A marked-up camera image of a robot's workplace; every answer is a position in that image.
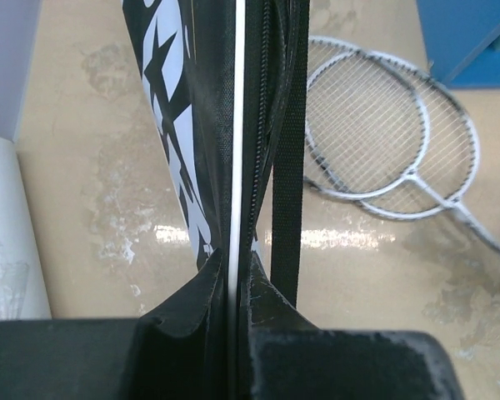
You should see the black sport racket bag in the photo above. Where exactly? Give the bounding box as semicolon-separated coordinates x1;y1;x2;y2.
122;1;309;305

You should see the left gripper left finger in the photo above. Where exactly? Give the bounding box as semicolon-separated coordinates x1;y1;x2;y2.
0;247;237;400

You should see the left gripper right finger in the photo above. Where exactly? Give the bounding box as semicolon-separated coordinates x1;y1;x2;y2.
235;249;462;400

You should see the white shuttlecock tube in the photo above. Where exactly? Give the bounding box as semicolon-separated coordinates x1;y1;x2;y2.
0;137;52;320

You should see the blue shelf unit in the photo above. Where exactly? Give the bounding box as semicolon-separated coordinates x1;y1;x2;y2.
417;1;500;89

